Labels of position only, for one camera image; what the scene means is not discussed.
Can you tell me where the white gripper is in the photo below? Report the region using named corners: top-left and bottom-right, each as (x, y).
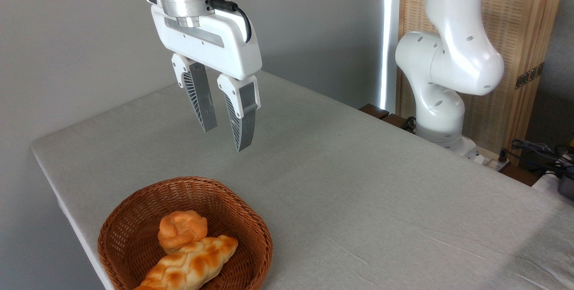
top-left (143, 0), bottom-right (263, 152)

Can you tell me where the round orange bread roll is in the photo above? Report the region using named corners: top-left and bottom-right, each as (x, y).
top-left (157, 210), bottom-right (209, 255)

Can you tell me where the braided long bread loaf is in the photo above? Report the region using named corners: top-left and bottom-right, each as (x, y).
top-left (134, 235), bottom-right (239, 290)

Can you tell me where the dark brown wooden block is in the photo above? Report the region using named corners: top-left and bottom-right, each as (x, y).
top-left (382, 113), bottom-right (415, 134)
top-left (359, 104), bottom-right (390, 120)

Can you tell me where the brown woven wicker basket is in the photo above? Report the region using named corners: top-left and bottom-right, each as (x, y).
top-left (97, 176), bottom-right (273, 290)

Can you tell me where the grey tablecloth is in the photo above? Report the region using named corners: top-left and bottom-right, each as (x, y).
top-left (30, 69), bottom-right (574, 290)

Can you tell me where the bright white vertical light strip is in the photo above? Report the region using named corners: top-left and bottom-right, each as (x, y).
top-left (379, 0), bottom-right (401, 113)

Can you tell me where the white power strip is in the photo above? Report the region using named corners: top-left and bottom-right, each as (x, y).
top-left (481, 156), bottom-right (511, 172)

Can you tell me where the light wooden slatted screen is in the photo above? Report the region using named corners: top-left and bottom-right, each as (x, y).
top-left (397, 0), bottom-right (568, 165)

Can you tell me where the brass screen hinge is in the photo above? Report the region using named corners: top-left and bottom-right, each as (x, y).
top-left (515, 62), bottom-right (544, 90)

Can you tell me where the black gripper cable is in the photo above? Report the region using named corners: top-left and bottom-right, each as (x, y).
top-left (206, 0), bottom-right (252, 43)

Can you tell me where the black cable bundle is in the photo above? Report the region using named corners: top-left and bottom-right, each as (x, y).
top-left (499, 139), bottom-right (574, 178)

